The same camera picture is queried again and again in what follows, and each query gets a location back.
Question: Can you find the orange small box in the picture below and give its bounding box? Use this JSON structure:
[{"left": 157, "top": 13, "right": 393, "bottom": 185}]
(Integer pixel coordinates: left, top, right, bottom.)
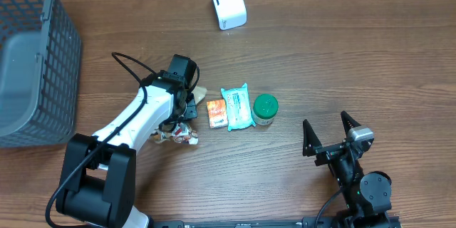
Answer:
[{"left": 207, "top": 99, "right": 228, "bottom": 129}]

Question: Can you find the grey plastic shopping basket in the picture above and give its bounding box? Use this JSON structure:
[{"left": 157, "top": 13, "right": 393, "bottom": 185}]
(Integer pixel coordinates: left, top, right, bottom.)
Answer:
[{"left": 1, "top": 0, "right": 83, "bottom": 147}]

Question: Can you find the beige snack pouch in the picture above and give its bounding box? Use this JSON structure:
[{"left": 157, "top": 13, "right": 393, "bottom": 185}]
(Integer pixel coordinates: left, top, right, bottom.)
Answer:
[{"left": 150, "top": 86, "right": 207, "bottom": 145}]

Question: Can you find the white barcode scanner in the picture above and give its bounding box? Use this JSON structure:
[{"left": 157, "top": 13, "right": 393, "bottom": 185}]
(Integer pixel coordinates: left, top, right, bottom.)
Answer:
[{"left": 212, "top": 0, "right": 247, "bottom": 31}]

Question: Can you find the teal wet wipes pack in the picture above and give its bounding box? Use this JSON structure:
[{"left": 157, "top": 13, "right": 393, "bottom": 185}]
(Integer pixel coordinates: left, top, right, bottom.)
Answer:
[{"left": 221, "top": 83, "right": 256, "bottom": 131}]

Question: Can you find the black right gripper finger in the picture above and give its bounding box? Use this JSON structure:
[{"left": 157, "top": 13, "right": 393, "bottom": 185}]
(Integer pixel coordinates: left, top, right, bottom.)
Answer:
[
  {"left": 341, "top": 110, "right": 361, "bottom": 135},
  {"left": 303, "top": 119, "right": 322, "bottom": 157}
]

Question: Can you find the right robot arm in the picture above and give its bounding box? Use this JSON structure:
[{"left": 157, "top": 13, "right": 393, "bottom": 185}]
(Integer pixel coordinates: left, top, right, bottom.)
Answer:
[{"left": 303, "top": 111, "right": 400, "bottom": 227}]

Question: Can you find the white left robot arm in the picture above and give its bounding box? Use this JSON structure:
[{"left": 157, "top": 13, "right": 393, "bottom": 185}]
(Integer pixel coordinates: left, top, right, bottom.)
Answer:
[{"left": 48, "top": 69, "right": 199, "bottom": 227}]

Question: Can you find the green lid jar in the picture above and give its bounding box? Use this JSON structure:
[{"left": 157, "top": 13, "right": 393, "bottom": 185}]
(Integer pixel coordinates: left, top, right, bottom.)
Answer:
[{"left": 252, "top": 94, "right": 279, "bottom": 125}]

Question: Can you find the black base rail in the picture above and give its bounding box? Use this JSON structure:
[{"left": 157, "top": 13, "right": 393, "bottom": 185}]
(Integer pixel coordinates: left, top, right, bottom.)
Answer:
[{"left": 152, "top": 217, "right": 402, "bottom": 228}]

